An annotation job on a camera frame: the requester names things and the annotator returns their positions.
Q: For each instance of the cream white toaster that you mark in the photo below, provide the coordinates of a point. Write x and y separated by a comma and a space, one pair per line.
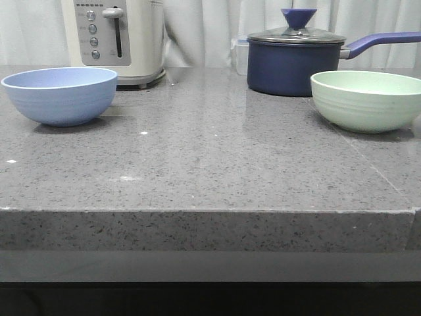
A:
122, 35

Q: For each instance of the glass pot lid blue knob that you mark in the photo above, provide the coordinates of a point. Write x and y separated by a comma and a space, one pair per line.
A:
296, 31

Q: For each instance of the dark blue saucepan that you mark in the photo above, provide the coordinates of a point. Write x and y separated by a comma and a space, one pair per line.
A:
285, 69

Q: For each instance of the clear plastic container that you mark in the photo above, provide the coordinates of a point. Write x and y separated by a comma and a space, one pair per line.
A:
240, 48

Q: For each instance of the blue bowl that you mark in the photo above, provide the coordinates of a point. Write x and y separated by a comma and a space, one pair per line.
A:
64, 96

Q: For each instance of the white curtain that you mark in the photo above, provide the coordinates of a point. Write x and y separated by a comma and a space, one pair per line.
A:
199, 33

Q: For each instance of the green bowl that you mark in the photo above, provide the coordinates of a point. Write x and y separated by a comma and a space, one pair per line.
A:
365, 101

